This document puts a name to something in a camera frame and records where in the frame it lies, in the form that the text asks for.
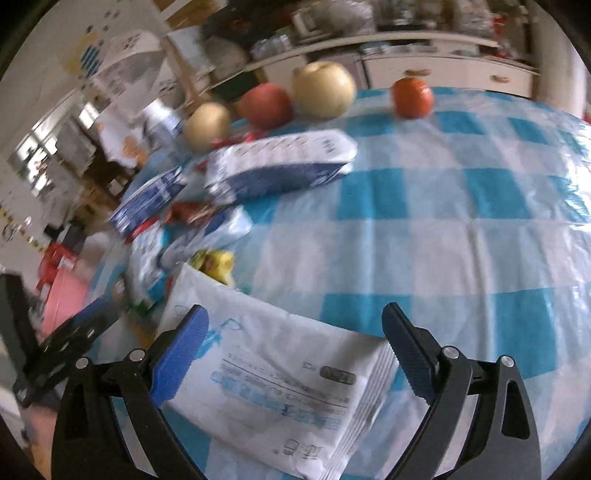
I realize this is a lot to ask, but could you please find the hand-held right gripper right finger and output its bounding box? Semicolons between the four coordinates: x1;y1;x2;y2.
381;302;542;480

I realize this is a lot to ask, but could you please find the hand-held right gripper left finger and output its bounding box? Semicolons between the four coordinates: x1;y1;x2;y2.
52;305;209;480

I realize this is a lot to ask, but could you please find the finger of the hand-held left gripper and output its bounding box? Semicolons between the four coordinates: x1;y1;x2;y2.
23;298;122;384

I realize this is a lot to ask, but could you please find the white wet wipes packet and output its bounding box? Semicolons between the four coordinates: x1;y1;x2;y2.
157;263;400;480

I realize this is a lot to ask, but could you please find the white blue-trimmed packet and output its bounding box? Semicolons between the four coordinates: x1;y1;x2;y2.
161;208;254;271

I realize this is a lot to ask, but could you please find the pink plastic bin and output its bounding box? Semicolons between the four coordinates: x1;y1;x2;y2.
39;272;90;340

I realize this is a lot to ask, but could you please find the red plastic stool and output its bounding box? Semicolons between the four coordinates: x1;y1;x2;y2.
37;244;77;289

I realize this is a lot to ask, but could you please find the white blue patterned packet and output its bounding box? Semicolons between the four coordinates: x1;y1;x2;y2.
127;226;169;310

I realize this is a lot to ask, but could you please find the yellow wrapper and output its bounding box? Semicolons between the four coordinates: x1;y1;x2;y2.
189;248;236;287

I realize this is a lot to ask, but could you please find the blue checked tablecloth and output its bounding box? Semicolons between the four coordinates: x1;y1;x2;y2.
88;88;591;480

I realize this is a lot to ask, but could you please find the blue white carton lying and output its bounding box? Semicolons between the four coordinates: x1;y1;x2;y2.
204;129;358;206

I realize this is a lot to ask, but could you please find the yellow pear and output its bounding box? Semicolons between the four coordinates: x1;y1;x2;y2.
184;102;232;151
293;61;357;118

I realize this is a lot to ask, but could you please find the red gold-edged snack packet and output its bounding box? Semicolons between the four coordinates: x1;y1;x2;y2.
217;130;269;145

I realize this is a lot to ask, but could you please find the orange tangerine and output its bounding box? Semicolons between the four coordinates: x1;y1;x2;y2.
392;77;435;118

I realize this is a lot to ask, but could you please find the red apple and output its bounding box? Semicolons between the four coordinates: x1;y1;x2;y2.
238;84;294;130

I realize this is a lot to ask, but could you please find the white printed cloth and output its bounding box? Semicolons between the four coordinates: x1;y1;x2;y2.
60;30;162;93

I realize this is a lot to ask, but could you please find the white cabinet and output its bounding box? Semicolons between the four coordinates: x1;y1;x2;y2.
203;32;541;100

